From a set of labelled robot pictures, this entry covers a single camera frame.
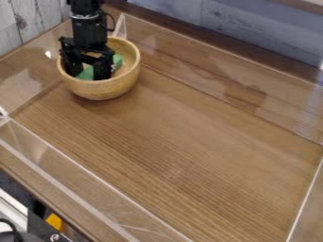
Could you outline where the brown wooden bowl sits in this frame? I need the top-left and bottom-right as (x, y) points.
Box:
(57, 37), (141, 100)

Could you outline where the clear acrylic corner bracket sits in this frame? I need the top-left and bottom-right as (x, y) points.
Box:
(112, 14), (127, 39)

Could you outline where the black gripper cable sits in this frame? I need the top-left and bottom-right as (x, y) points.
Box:
(103, 12), (117, 32)

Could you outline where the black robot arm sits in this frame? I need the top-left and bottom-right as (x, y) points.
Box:
(59, 0), (115, 80)

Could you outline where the yellow label tag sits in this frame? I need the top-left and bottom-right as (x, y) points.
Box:
(45, 214), (63, 231)

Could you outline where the green rectangular block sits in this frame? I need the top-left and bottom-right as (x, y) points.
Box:
(76, 54), (123, 80)

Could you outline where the clear acrylic front wall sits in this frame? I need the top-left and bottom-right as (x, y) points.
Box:
(0, 107), (193, 242)

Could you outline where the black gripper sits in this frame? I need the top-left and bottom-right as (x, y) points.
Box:
(59, 13), (115, 80)

